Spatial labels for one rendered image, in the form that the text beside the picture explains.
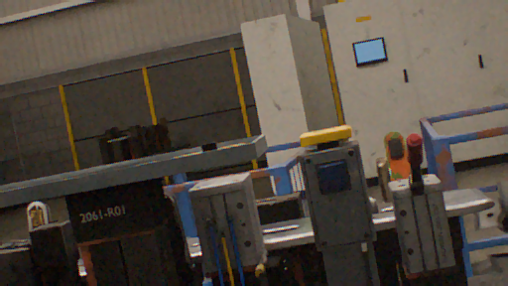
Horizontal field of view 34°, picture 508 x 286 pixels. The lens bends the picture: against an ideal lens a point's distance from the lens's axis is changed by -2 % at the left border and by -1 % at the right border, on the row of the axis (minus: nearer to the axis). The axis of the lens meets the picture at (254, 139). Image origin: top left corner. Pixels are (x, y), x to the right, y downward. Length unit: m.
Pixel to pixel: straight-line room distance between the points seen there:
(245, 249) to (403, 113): 7.95
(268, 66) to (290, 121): 0.64
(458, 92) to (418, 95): 0.43
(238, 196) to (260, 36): 8.03
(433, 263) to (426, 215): 0.06
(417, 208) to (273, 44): 8.02
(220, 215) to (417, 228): 0.26
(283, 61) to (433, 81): 1.61
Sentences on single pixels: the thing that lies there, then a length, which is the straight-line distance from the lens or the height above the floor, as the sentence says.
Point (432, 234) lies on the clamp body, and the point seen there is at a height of 0.99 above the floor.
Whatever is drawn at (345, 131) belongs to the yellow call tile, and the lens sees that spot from 0.95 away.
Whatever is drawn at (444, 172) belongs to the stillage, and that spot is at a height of 0.83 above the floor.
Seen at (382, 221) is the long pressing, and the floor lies 1.00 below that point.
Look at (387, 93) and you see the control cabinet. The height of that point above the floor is 0.95.
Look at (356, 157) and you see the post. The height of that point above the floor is 1.13.
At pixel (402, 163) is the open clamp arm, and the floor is 1.05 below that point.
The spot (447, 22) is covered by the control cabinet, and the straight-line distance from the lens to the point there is 9.05.
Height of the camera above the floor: 1.22
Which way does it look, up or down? 3 degrees down
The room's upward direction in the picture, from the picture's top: 11 degrees counter-clockwise
